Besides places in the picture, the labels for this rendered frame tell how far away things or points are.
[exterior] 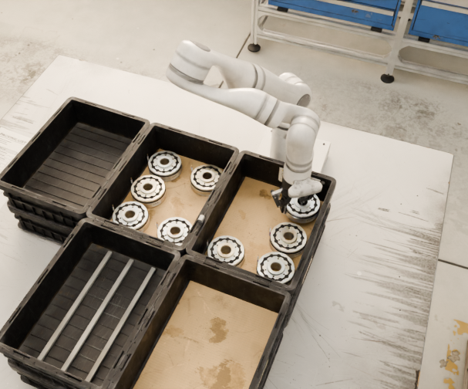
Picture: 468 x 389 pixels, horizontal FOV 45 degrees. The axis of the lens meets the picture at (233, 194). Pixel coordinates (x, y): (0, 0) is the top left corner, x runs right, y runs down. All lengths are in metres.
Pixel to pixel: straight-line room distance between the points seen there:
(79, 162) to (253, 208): 0.57
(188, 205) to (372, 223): 0.59
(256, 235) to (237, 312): 0.25
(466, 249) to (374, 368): 1.30
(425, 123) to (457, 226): 0.70
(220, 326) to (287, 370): 0.23
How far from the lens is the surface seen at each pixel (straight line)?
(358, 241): 1.81
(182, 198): 1.70
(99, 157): 1.85
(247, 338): 1.46
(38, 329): 1.55
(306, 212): 1.62
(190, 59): 1.33
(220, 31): 3.75
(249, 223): 1.64
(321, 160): 1.90
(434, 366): 2.47
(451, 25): 3.28
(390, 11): 3.26
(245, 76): 1.45
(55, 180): 1.82
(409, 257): 1.82
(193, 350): 1.45
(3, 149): 2.15
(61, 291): 1.58
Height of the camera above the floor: 2.16
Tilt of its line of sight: 51 degrees down
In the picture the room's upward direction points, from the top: 1 degrees clockwise
